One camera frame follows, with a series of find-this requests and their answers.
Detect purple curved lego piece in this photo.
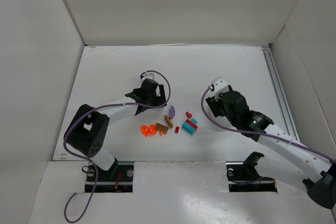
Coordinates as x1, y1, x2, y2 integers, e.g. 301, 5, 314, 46
169, 106, 175, 120

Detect small brown lego plate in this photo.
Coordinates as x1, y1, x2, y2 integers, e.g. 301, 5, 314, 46
164, 115, 173, 128

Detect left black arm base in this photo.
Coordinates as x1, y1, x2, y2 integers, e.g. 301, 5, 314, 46
82, 162, 134, 193

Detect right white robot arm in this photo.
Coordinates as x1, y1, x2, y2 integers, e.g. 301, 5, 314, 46
201, 84, 335, 209

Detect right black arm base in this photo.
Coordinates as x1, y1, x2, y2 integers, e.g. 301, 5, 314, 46
226, 152, 277, 193

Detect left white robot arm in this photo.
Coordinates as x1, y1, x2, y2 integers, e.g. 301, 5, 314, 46
63, 78, 166, 178

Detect brown lego brick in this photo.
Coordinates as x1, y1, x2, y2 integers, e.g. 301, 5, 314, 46
155, 123, 169, 134

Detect orange round lego piece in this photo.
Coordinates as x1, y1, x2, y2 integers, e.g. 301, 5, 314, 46
141, 125, 150, 137

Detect teal and red lego stack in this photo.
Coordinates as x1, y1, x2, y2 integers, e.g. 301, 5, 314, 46
182, 118, 198, 135

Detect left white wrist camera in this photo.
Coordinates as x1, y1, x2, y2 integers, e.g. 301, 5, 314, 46
140, 71, 155, 81

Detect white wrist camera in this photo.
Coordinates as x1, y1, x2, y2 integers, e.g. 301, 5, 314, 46
140, 71, 155, 81
209, 77, 229, 101

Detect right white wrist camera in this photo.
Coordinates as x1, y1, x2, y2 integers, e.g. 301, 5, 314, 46
209, 77, 229, 101

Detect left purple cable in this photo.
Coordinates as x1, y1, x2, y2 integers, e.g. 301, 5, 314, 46
62, 70, 172, 224

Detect purple cable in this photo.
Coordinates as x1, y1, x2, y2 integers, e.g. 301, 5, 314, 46
62, 70, 172, 224
201, 86, 336, 164

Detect aluminium rail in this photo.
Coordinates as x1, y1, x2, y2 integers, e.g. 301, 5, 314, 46
261, 46, 299, 139

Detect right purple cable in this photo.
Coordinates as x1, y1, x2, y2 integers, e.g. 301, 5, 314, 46
201, 86, 336, 164

